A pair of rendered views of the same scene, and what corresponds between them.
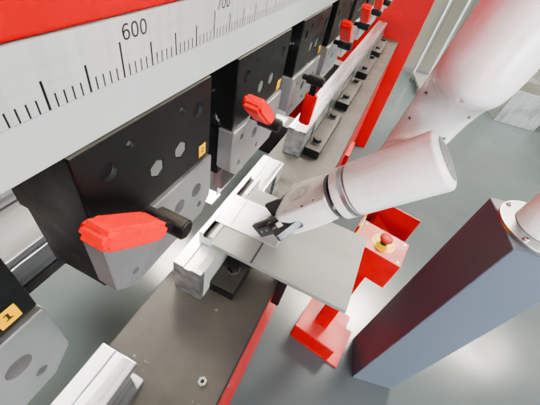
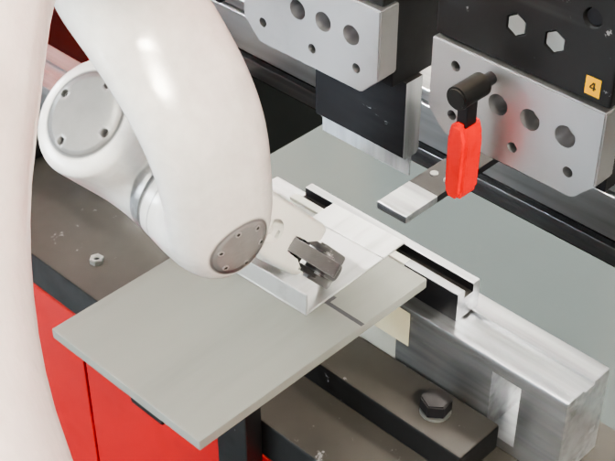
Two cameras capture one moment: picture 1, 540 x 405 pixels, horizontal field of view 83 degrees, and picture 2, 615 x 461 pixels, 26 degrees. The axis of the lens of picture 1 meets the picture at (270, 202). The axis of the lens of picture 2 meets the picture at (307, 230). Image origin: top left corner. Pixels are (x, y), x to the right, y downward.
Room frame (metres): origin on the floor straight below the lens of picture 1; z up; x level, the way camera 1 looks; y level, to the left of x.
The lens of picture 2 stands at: (0.85, -0.77, 1.74)
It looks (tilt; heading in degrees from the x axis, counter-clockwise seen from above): 38 degrees down; 120
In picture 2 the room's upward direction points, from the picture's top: straight up
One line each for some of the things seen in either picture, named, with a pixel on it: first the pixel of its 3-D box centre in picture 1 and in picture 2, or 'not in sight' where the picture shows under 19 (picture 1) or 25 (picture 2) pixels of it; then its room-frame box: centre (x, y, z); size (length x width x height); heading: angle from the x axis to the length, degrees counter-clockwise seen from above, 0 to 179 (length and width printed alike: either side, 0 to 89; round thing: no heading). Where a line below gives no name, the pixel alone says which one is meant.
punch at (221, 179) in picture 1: (233, 159); (366, 105); (0.42, 0.08, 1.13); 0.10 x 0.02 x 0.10; 166
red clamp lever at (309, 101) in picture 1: (307, 100); (469, 135); (0.55, -0.02, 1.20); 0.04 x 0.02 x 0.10; 76
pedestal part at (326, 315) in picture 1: (342, 292); not in sight; (0.69, -0.37, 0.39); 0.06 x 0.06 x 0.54; 67
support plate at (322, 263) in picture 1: (293, 242); (243, 307); (0.38, -0.06, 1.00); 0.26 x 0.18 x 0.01; 76
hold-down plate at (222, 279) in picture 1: (254, 240); (349, 367); (0.44, 0.01, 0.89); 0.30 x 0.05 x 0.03; 166
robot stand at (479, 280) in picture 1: (427, 317); not in sight; (0.60, -0.65, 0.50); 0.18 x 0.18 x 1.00; 87
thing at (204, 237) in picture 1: (231, 207); (381, 249); (0.44, 0.07, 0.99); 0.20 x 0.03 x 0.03; 166
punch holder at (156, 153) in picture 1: (129, 173); not in sight; (0.20, 0.13, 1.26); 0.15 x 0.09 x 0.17; 166
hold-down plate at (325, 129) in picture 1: (324, 132); not in sight; (0.99, -0.13, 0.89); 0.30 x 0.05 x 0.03; 166
